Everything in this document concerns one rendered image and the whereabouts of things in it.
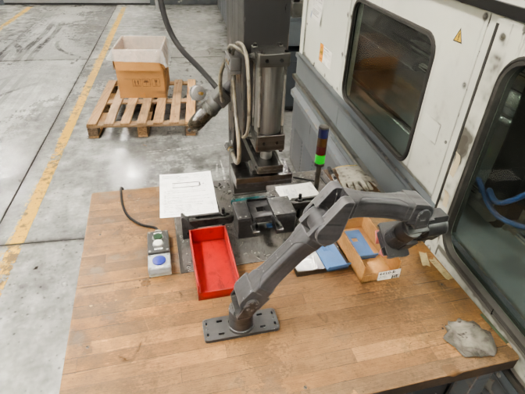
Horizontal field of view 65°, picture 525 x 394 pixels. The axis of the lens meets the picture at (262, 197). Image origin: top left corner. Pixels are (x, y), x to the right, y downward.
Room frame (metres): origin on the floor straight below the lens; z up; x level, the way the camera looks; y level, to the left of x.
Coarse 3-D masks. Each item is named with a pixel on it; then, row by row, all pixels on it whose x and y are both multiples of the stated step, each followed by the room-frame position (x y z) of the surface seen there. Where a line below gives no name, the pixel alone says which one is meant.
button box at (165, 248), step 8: (120, 192) 1.30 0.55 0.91; (120, 200) 1.25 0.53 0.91; (128, 216) 1.15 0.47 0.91; (144, 224) 1.11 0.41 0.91; (152, 232) 1.04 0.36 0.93; (160, 232) 1.04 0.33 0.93; (152, 240) 1.00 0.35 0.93; (168, 240) 1.01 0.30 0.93; (152, 248) 0.97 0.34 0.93; (160, 248) 0.97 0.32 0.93; (168, 248) 0.97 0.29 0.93
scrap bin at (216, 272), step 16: (192, 240) 1.03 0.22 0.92; (208, 240) 1.04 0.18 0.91; (224, 240) 1.05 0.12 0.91; (192, 256) 0.92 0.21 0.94; (208, 256) 0.96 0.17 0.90; (224, 256) 0.97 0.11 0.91; (208, 272) 0.90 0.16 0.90; (224, 272) 0.90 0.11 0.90; (208, 288) 0.83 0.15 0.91; (224, 288) 0.81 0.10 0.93
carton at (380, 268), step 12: (348, 228) 1.13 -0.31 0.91; (360, 228) 1.14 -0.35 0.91; (372, 228) 1.08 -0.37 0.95; (348, 240) 1.00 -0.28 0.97; (372, 240) 1.07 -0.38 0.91; (348, 252) 0.98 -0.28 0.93; (360, 264) 0.90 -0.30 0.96; (372, 264) 0.96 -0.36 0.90; (384, 264) 0.96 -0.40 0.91; (396, 264) 0.92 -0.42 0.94; (360, 276) 0.89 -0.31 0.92; (372, 276) 0.89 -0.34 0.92; (384, 276) 0.90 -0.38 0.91; (396, 276) 0.91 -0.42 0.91
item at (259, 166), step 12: (252, 156) 1.14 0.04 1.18; (264, 156) 1.12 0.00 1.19; (276, 156) 1.14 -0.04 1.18; (240, 168) 1.12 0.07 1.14; (252, 168) 1.10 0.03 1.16; (264, 168) 1.07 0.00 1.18; (276, 168) 1.08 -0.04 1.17; (288, 168) 1.14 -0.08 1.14; (240, 180) 1.06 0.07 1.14; (252, 180) 1.07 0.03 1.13; (264, 180) 1.08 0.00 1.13; (276, 180) 1.09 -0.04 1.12; (288, 180) 1.10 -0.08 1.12
